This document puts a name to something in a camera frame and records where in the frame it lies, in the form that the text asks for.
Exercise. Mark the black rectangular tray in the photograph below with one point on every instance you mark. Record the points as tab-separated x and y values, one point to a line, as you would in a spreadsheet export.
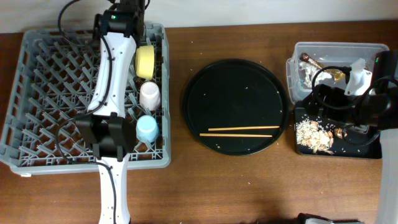
349	147

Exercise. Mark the wooden chopstick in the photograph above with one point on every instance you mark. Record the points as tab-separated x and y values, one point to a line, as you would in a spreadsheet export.
243	128
235	135

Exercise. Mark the food scraps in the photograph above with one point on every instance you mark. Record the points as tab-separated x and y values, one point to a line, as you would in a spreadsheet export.
311	134

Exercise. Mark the blue cup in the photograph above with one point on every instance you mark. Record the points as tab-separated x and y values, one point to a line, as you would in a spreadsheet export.
147	129

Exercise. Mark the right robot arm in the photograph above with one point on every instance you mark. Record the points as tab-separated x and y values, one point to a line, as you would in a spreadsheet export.
366	114

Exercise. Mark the yellow bowl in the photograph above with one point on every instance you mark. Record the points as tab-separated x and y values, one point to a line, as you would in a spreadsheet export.
145	62

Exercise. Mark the round black tray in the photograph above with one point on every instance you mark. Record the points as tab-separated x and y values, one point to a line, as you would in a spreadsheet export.
235	93

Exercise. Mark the grey dishwasher rack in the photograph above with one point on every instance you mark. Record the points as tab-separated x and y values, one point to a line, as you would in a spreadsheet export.
55	80

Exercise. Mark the clear plastic bin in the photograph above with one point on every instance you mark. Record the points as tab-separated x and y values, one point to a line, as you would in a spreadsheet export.
327	53

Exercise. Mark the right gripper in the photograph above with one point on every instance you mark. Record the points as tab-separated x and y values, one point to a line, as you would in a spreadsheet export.
333	94

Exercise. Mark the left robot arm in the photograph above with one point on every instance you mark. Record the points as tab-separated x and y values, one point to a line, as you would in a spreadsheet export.
105	127

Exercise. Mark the white tissue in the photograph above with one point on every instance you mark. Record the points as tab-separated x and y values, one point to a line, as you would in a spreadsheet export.
310	71

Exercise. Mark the pink cup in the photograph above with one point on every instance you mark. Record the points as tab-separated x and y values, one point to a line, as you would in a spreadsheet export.
149	97

